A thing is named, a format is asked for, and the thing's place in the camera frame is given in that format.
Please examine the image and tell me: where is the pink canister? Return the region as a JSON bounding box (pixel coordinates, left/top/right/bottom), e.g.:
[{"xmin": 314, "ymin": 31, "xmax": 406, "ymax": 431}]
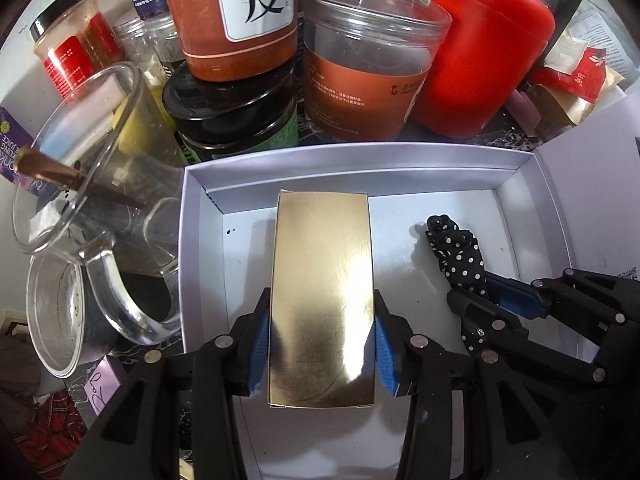
[{"xmin": 505, "ymin": 87, "xmax": 543, "ymax": 133}]

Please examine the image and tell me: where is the lavender gift box with lid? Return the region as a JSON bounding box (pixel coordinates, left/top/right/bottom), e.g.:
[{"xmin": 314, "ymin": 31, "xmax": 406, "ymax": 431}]
[{"xmin": 179, "ymin": 102, "xmax": 640, "ymax": 480}]

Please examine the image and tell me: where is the clear jar with orange label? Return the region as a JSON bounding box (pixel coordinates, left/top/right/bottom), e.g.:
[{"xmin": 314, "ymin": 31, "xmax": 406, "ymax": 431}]
[{"xmin": 299, "ymin": 0, "xmax": 453, "ymax": 143}]

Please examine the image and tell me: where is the purple drink can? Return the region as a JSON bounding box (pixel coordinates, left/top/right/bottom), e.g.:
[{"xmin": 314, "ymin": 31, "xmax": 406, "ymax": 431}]
[{"xmin": 0, "ymin": 105, "xmax": 48, "ymax": 186}]

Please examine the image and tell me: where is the black lid green jar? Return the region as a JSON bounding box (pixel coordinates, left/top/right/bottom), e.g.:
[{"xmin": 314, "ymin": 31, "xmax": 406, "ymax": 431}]
[{"xmin": 162, "ymin": 65, "xmax": 301, "ymax": 166}]

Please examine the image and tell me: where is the orange jar with white label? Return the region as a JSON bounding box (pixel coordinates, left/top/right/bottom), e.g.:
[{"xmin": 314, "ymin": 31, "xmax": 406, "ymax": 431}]
[{"xmin": 157, "ymin": 0, "xmax": 298, "ymax": 82}]

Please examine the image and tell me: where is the black polka dot scrunchie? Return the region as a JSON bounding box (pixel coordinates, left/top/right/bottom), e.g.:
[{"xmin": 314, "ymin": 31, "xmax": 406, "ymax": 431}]
[{"xmin": 425, "ymin": 215, "xmax": 488, "ymax": 301}]

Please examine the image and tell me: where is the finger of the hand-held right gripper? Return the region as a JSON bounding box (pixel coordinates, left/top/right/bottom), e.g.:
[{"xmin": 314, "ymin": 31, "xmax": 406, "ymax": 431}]
[
  {"xmin": 482, "ymin": 267, "xmax": 633, "ymax": 385},
  {"xmin": 446, "ymin": 287, "xmax": 532, "ymax": 357}
]

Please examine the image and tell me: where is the clear plastic cup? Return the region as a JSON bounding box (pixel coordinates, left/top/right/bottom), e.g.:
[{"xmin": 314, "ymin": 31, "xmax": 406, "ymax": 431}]
[{"xmin": 26, "ymin": 255, "xmax": 121, "ymax": 378}]

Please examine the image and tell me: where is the brown cloth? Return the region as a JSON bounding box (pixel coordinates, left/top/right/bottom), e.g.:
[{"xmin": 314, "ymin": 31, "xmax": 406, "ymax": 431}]
[{"xmin": 0, "ymin": 330, "xmax": 36, "ymax": 411}]

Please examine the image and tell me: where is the red canister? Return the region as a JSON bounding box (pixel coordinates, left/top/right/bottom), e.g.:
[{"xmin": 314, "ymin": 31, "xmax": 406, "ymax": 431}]
[{"xmin": 410, "ymin": 0, "xmax": 557, "ymax": 140}]

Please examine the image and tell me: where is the clear glass mug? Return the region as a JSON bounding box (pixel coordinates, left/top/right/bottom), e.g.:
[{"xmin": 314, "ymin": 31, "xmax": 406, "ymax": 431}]
[{"xmin": 11, "ymin": 61, "xmax": 188, "ymax": 346}]

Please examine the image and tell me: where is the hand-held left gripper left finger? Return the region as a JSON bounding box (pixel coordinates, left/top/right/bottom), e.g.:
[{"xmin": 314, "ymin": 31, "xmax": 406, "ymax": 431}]
[{"xmin": 62, "ymin": 287, "xmax": 273, "ymax": 480}]

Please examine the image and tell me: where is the bronze spoon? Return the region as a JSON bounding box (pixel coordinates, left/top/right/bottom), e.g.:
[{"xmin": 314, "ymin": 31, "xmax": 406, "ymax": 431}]
[{"xmin": 14, "ymin": 150, "xmax": 146, "ymax": 208}]

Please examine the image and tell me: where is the red plaid cloth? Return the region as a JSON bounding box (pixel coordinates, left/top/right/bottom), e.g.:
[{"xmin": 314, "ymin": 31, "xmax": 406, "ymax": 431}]
[{"xmin": 20, "ymin": 390, "xmax": 101, "ymax": 480}]

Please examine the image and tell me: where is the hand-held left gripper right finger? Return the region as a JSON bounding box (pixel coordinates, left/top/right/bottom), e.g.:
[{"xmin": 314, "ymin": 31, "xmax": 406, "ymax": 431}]
[{"xmin": 372, "ymin": 292, "xmax": 591, "ymax": 480}]

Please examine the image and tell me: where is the white paper sheet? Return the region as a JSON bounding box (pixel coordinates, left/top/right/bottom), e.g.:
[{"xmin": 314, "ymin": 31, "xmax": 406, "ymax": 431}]
[{"xmin": 570, "ymin": 0, "xmax": 640, "ymax": 81}]

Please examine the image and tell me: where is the small clear jar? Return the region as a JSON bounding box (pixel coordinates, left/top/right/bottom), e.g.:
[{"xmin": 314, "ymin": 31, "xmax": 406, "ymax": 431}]
[{"xmin": 114, "ymin": 10, "xmax": 171, "ymax": 86}]

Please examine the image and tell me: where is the gold rectangular box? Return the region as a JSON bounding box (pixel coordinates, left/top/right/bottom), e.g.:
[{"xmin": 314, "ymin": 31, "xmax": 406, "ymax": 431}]
[{"xmin": 267, "ymin": 191, "xmax": 376, "ymax": 409}]

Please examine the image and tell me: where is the small lavender box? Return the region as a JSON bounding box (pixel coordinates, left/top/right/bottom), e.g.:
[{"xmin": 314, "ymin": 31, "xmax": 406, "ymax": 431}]
[{"xmin": 80, "ymin": 355, "xmax": 131, "ymax": 416}]

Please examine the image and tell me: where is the red label spice jar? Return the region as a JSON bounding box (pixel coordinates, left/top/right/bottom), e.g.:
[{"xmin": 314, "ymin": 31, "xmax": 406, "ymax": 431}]
[{"xmin": 29, "ymin": 0, "xmax": 126, "ymax": 101}]

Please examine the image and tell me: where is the gold red packet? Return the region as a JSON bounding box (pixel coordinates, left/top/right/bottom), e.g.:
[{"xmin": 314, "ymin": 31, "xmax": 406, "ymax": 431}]
[{"xmin": 530, "ymin": 35, "xmax": 626, "ymax": 126}]

